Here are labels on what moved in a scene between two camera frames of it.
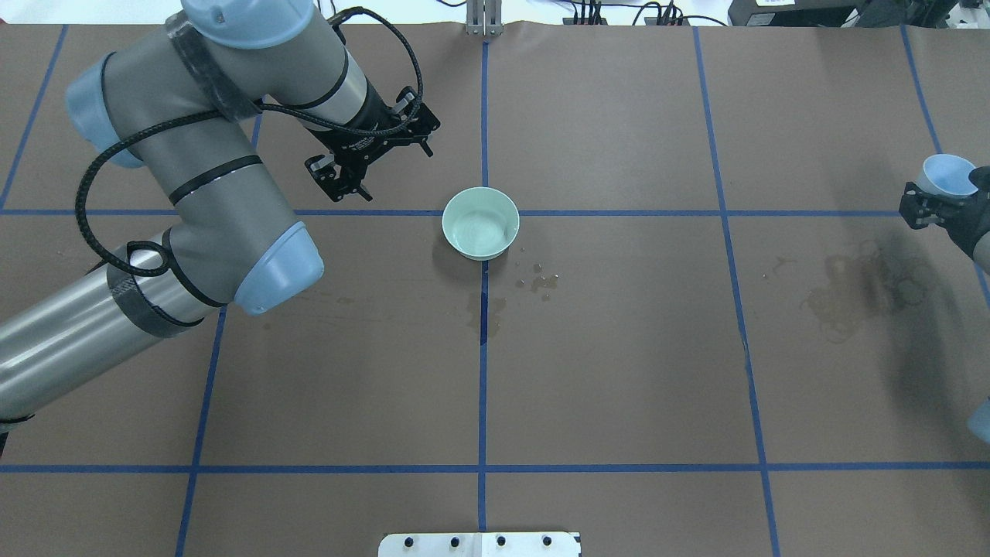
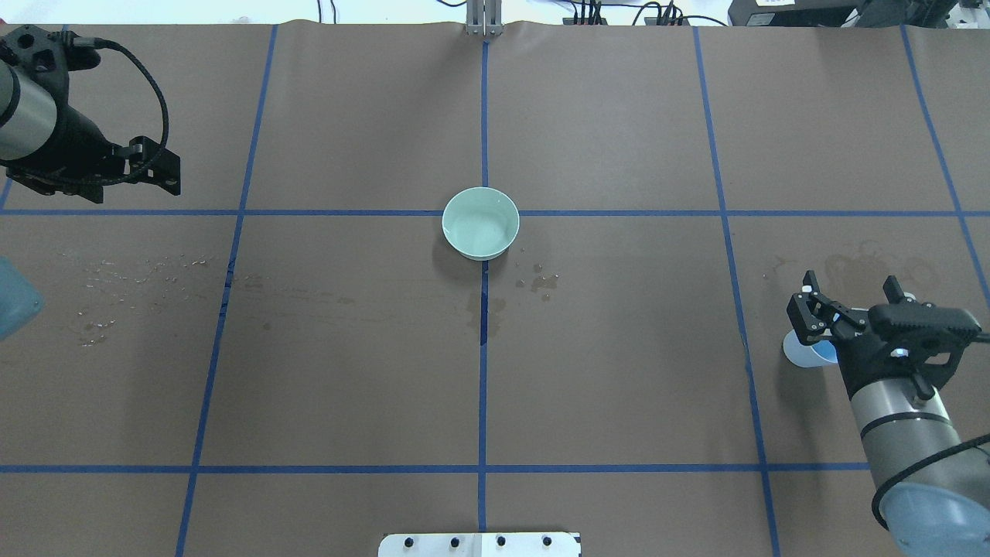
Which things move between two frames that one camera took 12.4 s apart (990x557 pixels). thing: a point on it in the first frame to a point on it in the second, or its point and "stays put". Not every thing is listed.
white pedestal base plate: (481, 545) stays put
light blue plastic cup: (947, 175) to (821, 353)
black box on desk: (800, 13) stays put
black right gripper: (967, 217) to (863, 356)
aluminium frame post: (484, 18) stays put
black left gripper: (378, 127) to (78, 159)
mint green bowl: (480, 223) stays put
